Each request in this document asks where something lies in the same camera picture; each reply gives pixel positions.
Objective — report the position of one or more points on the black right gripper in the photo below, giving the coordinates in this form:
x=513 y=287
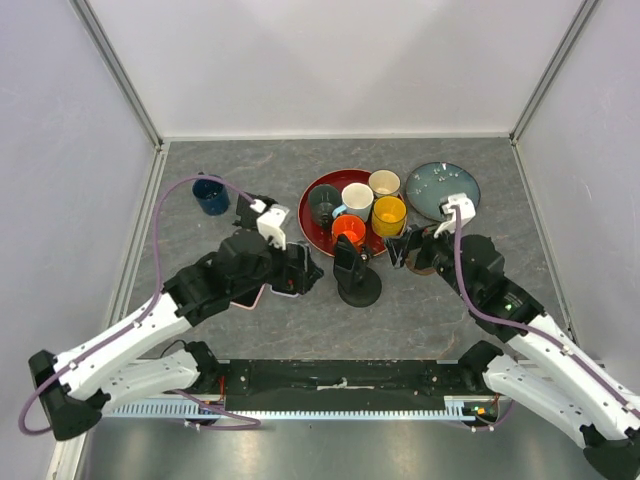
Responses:
x=411 y=239

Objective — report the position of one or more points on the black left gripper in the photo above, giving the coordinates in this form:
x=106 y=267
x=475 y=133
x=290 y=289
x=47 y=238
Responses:
x=314 y=271

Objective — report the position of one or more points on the orange mug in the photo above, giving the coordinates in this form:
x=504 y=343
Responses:
x=353 y=228

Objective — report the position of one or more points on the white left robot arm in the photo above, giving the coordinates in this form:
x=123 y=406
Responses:
x=77 y=387

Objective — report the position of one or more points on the black folding phone stand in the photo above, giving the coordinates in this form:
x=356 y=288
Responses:
x=246 y=216

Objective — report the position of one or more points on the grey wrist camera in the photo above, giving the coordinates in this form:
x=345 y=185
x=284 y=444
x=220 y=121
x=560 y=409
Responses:
x=270 y=226
x=458 y=210

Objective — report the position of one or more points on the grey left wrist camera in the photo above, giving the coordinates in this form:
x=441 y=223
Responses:
x=270 y=226

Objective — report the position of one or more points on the yellow cup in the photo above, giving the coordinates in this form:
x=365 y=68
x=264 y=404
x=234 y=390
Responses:
x=389 y=216

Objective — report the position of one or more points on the dark grey cup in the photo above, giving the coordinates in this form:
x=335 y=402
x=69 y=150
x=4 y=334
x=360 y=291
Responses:
x=323 y=200

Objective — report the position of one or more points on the blue-green ceramic plate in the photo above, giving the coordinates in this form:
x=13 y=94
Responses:
x=429 y=185

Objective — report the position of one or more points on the round base phone stand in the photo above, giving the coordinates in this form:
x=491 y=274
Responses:
x=410 y=264

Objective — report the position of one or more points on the lavender case phone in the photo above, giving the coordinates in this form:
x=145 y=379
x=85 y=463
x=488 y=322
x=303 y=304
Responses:
x=285 y=295

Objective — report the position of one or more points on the cream cup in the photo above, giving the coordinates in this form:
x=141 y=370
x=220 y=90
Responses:
x=384 y=182

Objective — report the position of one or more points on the white mug blue handle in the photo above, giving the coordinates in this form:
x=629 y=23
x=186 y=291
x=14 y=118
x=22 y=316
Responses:
x=356 y=199

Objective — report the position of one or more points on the pink case phone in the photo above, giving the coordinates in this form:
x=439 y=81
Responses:
x=250 y=299

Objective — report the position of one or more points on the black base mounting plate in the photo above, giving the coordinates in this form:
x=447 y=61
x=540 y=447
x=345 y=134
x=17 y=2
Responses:
x=345 y=385

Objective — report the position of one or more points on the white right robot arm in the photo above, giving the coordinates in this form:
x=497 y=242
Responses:
x=576 y=395

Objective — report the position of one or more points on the black suction phone mount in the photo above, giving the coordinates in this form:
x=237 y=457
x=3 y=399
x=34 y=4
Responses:
x=358 y=285

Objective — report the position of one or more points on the dark blue mug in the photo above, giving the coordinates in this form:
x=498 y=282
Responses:
x=211 y=196

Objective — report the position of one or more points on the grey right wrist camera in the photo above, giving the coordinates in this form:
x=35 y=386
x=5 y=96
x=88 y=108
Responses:
x=458 y=210

